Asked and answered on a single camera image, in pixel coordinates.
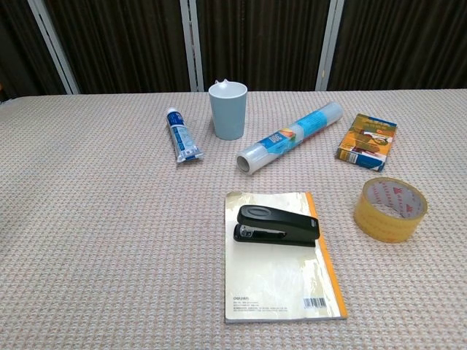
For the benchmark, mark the orange yellow printed box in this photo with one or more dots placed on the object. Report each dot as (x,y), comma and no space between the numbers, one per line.
(368,142)

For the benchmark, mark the pink woven tablecloth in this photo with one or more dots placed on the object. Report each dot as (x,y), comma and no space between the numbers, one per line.
(109,218)

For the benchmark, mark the yellowish clear tape roll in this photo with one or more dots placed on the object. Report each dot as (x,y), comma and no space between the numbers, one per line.
(386,224)

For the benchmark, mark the blue white toothpaste tube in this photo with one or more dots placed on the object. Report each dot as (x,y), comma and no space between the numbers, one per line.
(182,138)

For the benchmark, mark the beige notebook with orange spine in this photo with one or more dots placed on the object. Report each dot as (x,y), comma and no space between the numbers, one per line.
(277,280)

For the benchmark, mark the white slotted partition post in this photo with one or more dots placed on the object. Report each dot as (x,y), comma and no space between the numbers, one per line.
(191,43)

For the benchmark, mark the black stapler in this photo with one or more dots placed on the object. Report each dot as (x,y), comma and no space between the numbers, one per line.
(277,222)

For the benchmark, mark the light blue plastic cup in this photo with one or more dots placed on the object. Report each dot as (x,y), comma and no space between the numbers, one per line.
(228,116)

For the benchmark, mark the clear plastic wrap roll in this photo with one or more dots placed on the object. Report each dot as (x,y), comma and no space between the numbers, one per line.
(292,135)

